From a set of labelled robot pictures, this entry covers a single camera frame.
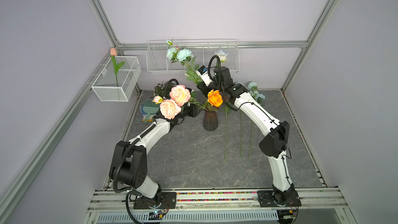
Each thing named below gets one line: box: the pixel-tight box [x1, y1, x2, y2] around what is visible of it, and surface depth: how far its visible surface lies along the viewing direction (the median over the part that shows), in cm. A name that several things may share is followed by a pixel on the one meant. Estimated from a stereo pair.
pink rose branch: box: [151, 84, 198, 120], surface depth 56 cm
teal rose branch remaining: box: [165, 38, 203, 86], surface depth 76 cm
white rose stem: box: [214, 49, 229, 66], surface depth 77 cm
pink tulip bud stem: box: [110, 47, 125, 88], surface depth 87 cm
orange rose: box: [207, 89, 224, 107], surface depth 68 cm
